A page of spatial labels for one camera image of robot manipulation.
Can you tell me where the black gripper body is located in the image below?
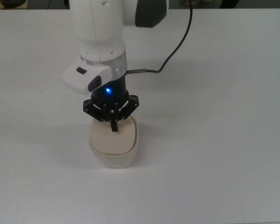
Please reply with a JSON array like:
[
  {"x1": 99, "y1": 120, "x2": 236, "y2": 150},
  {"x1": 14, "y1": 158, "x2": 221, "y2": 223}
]
[{"x1": 91, "y1": 74, "x2": 129, "y2": 111}]

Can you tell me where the cream trash can lid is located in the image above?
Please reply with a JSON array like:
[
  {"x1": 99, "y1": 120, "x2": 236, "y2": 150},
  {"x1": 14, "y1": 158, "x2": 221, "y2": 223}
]
[{"x1": 89, "y1": 117, "x2": 138, "y2": 156}]

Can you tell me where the small cream trash can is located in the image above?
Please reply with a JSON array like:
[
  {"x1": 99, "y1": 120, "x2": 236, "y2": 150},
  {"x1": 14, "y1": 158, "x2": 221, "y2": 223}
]
[{"x1": 88, "y1": 116, "x2": 140, "y2": 169}]

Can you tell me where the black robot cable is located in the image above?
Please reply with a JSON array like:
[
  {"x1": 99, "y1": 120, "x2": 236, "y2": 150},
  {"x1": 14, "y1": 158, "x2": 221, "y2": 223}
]
[{"x1": 126, "y1": 0, "x2": 194, "y2": 75}]

